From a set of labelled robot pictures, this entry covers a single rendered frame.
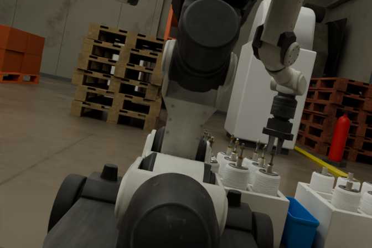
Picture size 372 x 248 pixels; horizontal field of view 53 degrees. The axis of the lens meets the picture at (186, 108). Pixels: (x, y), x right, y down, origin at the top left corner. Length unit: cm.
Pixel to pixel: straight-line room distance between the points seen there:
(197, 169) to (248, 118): 323
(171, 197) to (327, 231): 106
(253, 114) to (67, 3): 643
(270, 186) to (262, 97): 264
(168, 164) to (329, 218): 87
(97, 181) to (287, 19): 70
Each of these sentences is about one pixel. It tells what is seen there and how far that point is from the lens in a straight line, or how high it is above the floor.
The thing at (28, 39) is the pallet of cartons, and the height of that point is 68.
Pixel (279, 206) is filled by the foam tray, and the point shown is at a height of 15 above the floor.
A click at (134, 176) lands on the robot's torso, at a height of 33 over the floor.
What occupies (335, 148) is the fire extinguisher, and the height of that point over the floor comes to 18.
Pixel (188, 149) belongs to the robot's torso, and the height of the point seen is 33.
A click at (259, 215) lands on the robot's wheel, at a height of 20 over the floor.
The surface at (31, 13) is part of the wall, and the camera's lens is 972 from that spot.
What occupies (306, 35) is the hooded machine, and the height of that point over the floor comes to 129.
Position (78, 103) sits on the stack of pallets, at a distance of 371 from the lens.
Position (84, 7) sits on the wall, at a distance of 936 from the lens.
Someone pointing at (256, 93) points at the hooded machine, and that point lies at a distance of 400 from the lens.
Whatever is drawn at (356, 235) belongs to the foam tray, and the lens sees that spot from 157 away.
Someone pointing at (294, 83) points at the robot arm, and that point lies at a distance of 136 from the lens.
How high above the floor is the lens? 51
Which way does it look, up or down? 4 degrees down
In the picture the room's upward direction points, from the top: 12 degrees clockwise
